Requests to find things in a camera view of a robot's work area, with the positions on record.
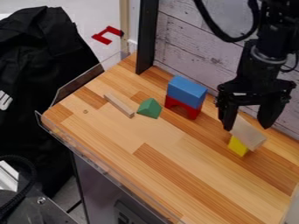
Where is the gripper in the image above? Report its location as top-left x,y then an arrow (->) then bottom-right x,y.
216,39 -> 298,131

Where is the pale rectangular block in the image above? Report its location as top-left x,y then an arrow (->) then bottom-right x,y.
228,115 -> 269,152

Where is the yellow block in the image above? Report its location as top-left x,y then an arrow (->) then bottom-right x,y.
226,136 -> 250,158

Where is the blue block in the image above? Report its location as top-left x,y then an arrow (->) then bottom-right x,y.
167,75 -> 210,110

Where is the red arch block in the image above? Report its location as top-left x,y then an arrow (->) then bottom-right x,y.
163,94 -> 204,121

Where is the green triangular block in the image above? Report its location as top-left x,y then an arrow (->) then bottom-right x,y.
136,97 -> 164,120

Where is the long wooden block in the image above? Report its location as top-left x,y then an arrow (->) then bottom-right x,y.
102,92 -> 136,119

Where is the red clamp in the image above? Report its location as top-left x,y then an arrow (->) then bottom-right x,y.
91,25 -> 125,46

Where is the black bag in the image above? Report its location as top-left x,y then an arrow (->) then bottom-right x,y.
0,5 -> 101,200

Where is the black post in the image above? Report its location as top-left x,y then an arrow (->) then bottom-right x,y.
134,0 -> 162,75

